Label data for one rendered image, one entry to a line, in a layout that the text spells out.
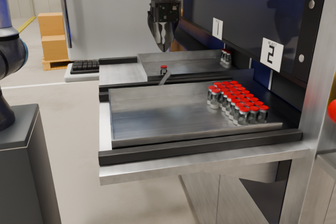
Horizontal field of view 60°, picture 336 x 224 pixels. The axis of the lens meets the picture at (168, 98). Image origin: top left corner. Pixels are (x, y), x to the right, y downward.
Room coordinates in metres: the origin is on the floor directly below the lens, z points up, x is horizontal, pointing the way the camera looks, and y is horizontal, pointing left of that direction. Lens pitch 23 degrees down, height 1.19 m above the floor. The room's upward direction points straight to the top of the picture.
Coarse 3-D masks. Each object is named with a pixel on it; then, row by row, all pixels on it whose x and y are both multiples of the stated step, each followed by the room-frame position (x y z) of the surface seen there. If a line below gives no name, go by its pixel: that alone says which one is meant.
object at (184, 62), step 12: (144, 60) 1.06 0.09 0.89; (156, 60) 1.07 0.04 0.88; (168, 60) 1.08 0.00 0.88; (180, 60) 1.08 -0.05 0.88; (192, 60) 1.08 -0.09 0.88; (204, 60) 1.08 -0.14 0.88; (216, 60) 1.08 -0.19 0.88; (144, 72) 0.86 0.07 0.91; (156, 72) 0.94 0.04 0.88; (180, 72) 0.94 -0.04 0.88; (192, 72) 0.84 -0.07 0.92; (204, 72) 0.84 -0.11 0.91; (216, 72) 0.85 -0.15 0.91; (228, 72) 0.86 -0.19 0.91; (240, 72) 0.87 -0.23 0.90; (252, 72) 0.88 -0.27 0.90
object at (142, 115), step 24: (120, 96) 0.71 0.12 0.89; (144, 96) 0.72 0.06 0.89; (168, 96) 0.73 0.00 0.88; (192, 96) 0.73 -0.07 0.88; (120, 120) 0.59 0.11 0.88; (144, 120) 0.59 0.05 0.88; (168, 120) 0.59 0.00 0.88; (192, 120) 0.59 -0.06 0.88; (216, 120) 0.59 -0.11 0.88; (120, 144) 0.45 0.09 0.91; (144, 144) 0.46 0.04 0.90
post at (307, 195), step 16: (320, 32) 0.51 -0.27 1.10; (320, 48) 0.51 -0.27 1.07; (320, 64) 0.50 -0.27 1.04; (320, 80) 0.49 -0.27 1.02; (320, 96) 0.48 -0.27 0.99; (304, 112) 0.51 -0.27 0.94; (320, 112) 0.47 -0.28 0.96; (304, 128) 0.50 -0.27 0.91; (320, 128) 0.47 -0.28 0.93; (320, 144) 0.47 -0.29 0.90; (304, 160) 0.49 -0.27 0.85; (288, 176) 0.52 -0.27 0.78; (304, 176) 0.48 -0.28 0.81; (320, 176) 0.47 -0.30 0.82; (288, 192) 0.51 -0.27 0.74; (304, 192) 0.47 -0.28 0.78; (320, 192) 0.47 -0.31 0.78; (288, 208) 0.50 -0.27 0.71; (304, 208) 0.47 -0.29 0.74; (320, 208) 0.47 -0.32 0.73
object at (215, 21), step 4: (216, 20) 1.00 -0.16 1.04; (220, 20) 0.96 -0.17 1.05; (216, 24) 0.99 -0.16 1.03; (220, 24) 0.96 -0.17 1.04; (212, 28) 1.03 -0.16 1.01; (216, 28) 0.99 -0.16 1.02; (220, 28) 0.96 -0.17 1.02; (212, 32) 1.03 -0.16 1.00; (216, 32) 0.99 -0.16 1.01; (220, 32) 0.95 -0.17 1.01; (216, 36) 0.99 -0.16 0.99; (220, 36) 0.95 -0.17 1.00
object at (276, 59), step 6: (264, 42) 0.69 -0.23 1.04; (270, 42) 0.66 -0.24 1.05; (264, 48) 0.68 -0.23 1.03; (270, 48) 0.66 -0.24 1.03; (276, 48) 0.63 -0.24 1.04; (282, 48) 0.61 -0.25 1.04; (264, 54) 0.68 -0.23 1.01; (276, 54) 0.63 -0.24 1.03; (264, 60) 0.68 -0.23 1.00; (276, 60) 0.63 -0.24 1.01; (270, 66) 0.65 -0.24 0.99; (276, 66) 0.62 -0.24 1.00
